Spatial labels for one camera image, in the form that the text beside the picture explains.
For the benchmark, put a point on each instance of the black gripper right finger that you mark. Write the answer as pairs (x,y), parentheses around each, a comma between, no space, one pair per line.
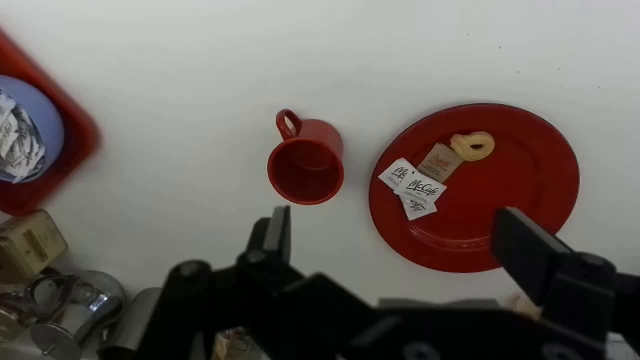
(527,253)

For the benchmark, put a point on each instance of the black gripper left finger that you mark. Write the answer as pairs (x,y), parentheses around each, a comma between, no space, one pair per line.
(270,239)

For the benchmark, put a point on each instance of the orange red cup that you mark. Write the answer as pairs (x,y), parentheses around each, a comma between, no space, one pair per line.
(306,167)

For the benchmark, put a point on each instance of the orange red plate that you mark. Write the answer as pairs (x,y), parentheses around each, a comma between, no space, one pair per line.
(530,169)

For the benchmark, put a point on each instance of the steel cup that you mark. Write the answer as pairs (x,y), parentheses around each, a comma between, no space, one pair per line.
(125,337)

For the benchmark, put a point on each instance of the round pretzel cookie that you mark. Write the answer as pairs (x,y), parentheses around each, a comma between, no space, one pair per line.
(472,146)

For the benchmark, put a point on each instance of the white sugar sachet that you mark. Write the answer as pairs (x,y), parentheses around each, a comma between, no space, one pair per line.
(414,208)
(420,188)
(397,172)

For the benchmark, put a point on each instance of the brown tea bag packet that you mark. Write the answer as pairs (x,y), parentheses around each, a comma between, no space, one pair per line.
(440,162)

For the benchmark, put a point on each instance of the silver sugar pot with lid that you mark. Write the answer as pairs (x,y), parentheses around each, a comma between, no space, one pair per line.
(91,302)

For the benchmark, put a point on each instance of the red tray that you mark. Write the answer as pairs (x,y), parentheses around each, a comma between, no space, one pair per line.
(79,129)

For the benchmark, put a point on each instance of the gold lidded square tin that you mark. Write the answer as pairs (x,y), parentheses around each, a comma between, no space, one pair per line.
(28,245)

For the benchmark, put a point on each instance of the blue bowl with sachets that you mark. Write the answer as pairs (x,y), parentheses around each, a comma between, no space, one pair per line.
(30,133)

